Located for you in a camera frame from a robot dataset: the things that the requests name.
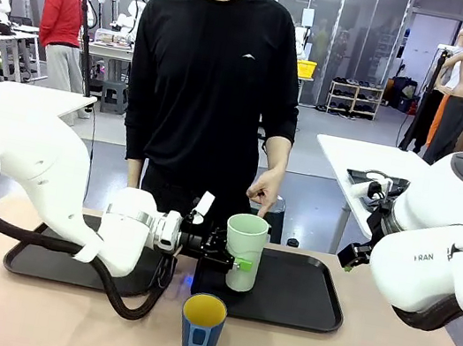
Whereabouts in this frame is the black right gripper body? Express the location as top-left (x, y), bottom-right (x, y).
top-left (334, 194), bottom-right (395, 276)

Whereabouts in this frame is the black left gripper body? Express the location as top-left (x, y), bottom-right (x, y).
top-left (172, 215), bottom-right (232, 276)

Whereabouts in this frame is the pale green plastic cup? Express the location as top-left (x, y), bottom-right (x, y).
top-left (215, 209), bottom-right (272, 297)

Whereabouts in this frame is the person's left forearm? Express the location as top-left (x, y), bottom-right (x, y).
top-left (260, 132), bottom-right (295, 177)

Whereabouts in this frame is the person's right forearm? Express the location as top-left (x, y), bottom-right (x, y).
top-left (123, 156), bottom-right (148, 192)

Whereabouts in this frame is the person's left hand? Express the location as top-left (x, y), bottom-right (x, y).
top-left (242, 163), bottom-right (288, 223)

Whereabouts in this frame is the black plastic serving tray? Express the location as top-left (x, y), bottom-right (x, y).
top-left (0, 201), bottom-right (204, 310)
top-left (187, 235), bottom-right (353, 337)

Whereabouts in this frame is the large white side table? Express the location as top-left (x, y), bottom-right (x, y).
top-left (296, 132), bottom-right (437, 269)

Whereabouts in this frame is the blue mug with yellow inside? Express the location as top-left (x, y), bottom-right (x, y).
top-left (175, 290), bottom-right (232, 346)

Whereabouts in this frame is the white shoe rack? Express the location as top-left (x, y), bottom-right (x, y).
top-left (323, 77), bottom-right (386, 123)

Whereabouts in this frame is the person in black shirt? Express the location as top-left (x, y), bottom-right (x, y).
top-left (103, 0), bottom-right (320, 247)

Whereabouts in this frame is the yellow plastic bin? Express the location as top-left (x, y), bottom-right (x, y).
top-left (293, 57), bottom-right (318, 80)

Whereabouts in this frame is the black tripod pole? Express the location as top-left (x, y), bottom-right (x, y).
top-left (57, 0), bottom-right (116, 100)

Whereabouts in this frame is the person in red jacket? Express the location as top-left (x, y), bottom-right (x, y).
top-left (16, 0), bottom-right (101, 95)

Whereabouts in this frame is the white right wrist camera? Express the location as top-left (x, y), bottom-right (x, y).
top-left (349, 170), bottom-right (395, 207)

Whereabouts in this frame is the black tray with white handle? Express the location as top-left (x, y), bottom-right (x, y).
top-left (340, 165), bottom-right (412, 214)

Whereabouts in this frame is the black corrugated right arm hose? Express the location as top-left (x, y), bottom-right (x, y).
top-left (388, 280), bottom-right (463, 339)

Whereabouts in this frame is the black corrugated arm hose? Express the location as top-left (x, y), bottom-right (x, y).
top-left (0, 205), bottom-right (181, 328)
top-left (388, 280), bottom-right (463, 339)

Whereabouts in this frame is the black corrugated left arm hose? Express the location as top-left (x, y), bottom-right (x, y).
top-left (0, 205), bottom-right (181, 328)

